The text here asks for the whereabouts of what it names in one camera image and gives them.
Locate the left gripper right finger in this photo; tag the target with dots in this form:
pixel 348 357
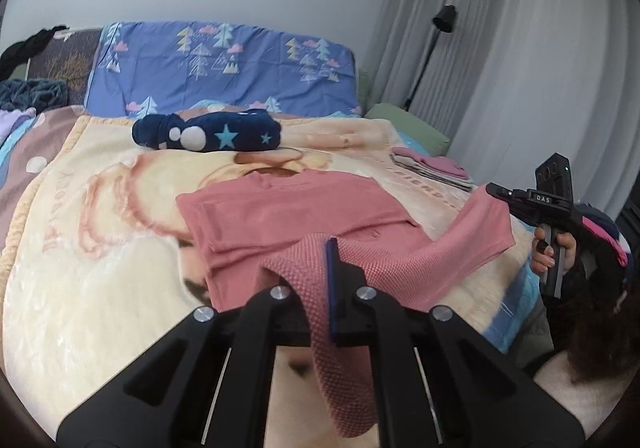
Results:
pixel 438 382

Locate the cream pig-print blanket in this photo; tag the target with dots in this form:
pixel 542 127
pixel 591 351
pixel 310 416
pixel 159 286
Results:
pixel 97 263

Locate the dark teal fleece blanket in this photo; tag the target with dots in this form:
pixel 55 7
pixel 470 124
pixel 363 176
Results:
pixel 41 94

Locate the blue tree-print pillow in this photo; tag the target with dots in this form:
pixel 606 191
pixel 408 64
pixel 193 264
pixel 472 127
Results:
pixel 165 67

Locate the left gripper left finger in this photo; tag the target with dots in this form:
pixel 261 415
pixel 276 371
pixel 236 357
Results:
pixel 206 383

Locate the pink knit shirt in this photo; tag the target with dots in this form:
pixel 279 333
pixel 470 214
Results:
pixel 260 228

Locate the lilac garment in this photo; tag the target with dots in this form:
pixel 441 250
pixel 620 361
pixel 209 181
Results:
pixel 11 119

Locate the right hand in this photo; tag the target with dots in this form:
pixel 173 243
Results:
pixel 542 255

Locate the black garment on headboard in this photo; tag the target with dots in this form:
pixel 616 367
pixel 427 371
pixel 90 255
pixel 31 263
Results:
pixel 21 52

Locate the stack of folded clothes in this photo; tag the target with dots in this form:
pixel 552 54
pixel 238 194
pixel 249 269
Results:
pixel 439 169

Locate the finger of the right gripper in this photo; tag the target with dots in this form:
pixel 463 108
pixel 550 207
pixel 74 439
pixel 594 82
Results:
pixel 510 196

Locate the black floor lamp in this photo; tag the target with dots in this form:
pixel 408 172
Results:
pixel 443 23

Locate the black tracking camera box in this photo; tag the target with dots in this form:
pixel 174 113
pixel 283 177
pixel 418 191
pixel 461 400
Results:
pixel 554 177

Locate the dark patterned pillow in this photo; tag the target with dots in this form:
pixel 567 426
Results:
pixel 69 56

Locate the navy star plush blanket roll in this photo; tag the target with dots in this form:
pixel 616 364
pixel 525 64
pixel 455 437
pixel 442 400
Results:
pixel 249 130

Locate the grey curtain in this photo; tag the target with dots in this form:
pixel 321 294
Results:
pixel 518 80

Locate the green pillow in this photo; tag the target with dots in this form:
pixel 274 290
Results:
pixel 433 141

